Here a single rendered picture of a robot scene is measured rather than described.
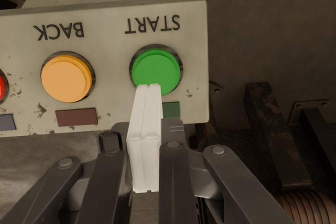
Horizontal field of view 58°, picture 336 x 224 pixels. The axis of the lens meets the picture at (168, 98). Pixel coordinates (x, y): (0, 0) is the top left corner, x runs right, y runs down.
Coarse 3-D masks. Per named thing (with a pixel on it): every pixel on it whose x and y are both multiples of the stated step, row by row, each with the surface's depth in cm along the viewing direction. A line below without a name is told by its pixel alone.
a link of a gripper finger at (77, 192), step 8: (112, 128) 16; (120, 128) 16; (128, 160) 13; (88, 168) 13; (128, 168) 13; (80, 176) 12; (88, 176) 12; (128, 176) 13; (80, 184) 12; (128, 184) 13; (72, 192) 12; (80, 192) 12; (64, 200) 12; (72, 200) 12; (80, 200) 12; (64, 208) 13; (72, 208) 12
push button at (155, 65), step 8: (152, 48) 25; (160, 48) 25; (144, 56) 24; (152, 56) 24; (160, 56) 24; (168, 56) 24; (136, 64) 25; (144, 64) 24; (152, 64) 24; (160, 64) 24; (168, 64) 24; (176, 64) 25; (136, 72) 25; (144, 72) 25; (152, 72) 25; (160, 72) 25; (168, 72) 25; (176, 72) 25; (136, 80) 25; (144, 80) 25; (152, 80) 25; (160, 80) 25; (168, 80) 25; (176, 80) 25; (160, 88) 25; (168, 88) 25
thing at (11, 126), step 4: (0, 116) 27; (4, 116) 27; (8, 116) 27; (12, 116) 27; (0, 120) 27; (4, 120) 27; (8, 120) 27; (12, 120) 27; (0, 124) 27; (4, 124) 27; (8, 124) 27; (12, 124) 27; (0, 128) 28; (4, 128) 28; (8, 128) 28; (12, 128) 28
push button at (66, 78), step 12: (60, 60) 24; (72, 60) 24; (48, 72) 25; (60, 72) 25; (72, 72) 25; (84, 72) 25; (48, 84) 25; (60, 84) 25; (72, 84) 25; (84, 84) 25; (60, 96) 25; (72, 96) 25
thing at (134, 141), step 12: (144, 84) 19; (144, 96) 18; (132, 108) 16; (144, 108) 16; (132, 120) 15; (144, 120) 15; (132, 132) 14; (132, 144) 13; (132, 156) 14; (144, 156) 14; (132, 168) 14; (144, 168) 14; (132, 180) 14; (144, 180) 14
